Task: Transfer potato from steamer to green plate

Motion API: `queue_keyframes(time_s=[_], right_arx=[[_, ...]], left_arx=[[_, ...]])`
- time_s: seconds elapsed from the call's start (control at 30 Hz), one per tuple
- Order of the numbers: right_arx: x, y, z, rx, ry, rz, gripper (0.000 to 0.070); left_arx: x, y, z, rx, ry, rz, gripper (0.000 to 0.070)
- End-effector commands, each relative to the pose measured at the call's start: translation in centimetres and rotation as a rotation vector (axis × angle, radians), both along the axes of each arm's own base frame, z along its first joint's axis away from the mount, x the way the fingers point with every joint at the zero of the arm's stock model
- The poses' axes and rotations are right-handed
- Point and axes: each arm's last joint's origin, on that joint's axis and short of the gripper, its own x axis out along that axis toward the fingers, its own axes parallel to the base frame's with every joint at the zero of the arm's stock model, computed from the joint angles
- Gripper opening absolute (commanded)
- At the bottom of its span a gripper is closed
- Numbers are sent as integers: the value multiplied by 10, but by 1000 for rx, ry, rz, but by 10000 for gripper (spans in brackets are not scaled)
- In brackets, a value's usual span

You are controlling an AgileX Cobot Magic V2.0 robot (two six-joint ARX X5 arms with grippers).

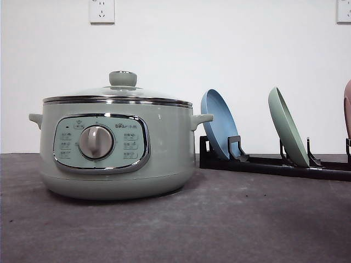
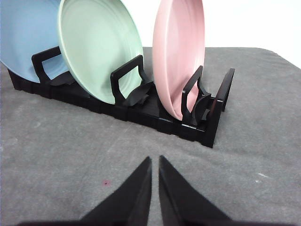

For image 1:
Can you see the grey table mat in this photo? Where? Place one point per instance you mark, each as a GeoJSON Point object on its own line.
{"type": "Point", "coordinates": [224, 216]}

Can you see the white wall socket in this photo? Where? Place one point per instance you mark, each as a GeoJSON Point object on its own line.
{"type": "Point", "coordinates": [101, 12]}
{"type": "Point", "coordinates": [342, 12]}

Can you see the white wall socket right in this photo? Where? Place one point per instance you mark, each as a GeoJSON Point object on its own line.
{"type": "Point", "coordinates": [342, 12]}

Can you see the pink plate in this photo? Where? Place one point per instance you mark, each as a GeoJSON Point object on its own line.
{"type": "Point", "coordinates": [347, 108]}

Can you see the white wall socket left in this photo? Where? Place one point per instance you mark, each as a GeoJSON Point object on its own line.
{"type": "Point", "coordinates": [101, 12]}

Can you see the black plate rack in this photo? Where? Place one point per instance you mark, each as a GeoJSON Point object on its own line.
{"type": "Point", "coordinates": [328, 170]}

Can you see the green plate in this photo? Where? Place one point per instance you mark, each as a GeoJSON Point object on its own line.
{"type": "Point", "coordinates": [285, 124]}

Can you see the glass steamer lid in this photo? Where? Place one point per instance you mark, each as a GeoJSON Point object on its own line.
{"type": "Point", "coordinates": [122, 90]}

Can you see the blue plate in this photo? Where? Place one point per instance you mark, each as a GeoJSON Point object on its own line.
{"type": "Point", "coordinates": [223, 125]}

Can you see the green electric steamer pot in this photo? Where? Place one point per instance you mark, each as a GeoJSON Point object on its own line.
{"type": "Point", "coordinates": [117, 147]}

